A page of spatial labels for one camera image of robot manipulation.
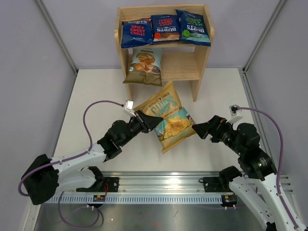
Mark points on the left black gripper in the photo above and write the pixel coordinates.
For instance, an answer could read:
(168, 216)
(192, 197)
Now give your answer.
(147, 122)

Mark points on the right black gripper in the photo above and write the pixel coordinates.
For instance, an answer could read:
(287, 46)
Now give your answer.
(214, 129)

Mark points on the yellow kettle chips bag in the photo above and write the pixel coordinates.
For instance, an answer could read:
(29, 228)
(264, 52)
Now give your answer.
(177, 122)

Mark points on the light blue cassava chips bag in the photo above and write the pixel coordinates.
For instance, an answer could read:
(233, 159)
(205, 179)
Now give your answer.
(145, 67)

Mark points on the blue Burts chilli bag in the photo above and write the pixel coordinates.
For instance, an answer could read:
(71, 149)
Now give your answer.
(137, 33)
(166, 28)

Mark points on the blue green Burts vinegar bag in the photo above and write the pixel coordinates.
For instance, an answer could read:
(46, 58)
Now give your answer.
(192, 28)

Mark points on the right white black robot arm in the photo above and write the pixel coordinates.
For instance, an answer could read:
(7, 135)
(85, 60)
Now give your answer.
(257, 184)

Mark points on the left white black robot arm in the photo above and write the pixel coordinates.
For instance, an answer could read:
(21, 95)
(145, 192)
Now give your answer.
(47, 176)

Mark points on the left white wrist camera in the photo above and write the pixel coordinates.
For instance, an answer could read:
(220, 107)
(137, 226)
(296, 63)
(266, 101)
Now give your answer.
(128, 108)

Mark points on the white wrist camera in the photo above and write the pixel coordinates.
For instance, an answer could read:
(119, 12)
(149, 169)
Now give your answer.
(128, 108)
(236, 114)

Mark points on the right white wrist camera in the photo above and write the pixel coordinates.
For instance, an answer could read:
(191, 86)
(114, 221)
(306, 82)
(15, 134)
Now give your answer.
(236, 114)

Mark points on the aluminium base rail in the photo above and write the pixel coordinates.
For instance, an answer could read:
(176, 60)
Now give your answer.
(154, 188)

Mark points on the right aluminium frame post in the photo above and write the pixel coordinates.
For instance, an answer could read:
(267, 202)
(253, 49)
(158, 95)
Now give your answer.
(273, 18)

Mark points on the aluminium frame post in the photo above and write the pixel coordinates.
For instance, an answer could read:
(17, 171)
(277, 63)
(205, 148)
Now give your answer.
(47, 17)
(273, 18)

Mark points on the left aluminium frame post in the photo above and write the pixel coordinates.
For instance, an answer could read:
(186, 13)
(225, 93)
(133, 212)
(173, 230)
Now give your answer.
(47, 17)

